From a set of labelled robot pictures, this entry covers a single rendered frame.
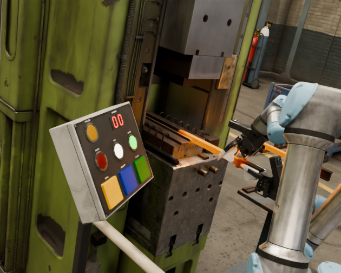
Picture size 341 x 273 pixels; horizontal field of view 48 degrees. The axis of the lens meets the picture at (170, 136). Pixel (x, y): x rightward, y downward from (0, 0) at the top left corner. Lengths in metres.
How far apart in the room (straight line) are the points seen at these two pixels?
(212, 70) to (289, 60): 9.37
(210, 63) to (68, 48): 0.60
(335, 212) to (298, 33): 9.77
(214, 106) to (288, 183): 1.09
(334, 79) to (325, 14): 1.63
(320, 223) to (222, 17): 0.85
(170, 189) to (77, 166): 0.64
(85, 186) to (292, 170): 0.54
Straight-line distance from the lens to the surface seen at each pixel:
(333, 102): 0.94
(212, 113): 1.97
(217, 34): 1.60
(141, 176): 1.26
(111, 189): 1.11
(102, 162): 1.10
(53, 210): 1.99
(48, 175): 1.95
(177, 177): 1.62
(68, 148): 1.06
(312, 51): 10.58
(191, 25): 1.47
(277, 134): 1.31
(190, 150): 1.70
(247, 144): 1.48
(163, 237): 1.76
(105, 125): 1.16
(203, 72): 1.59
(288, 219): 0.93
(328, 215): 1.27
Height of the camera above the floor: 1.55
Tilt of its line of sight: 19 degrees down
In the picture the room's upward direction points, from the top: 12 degrees clockwise
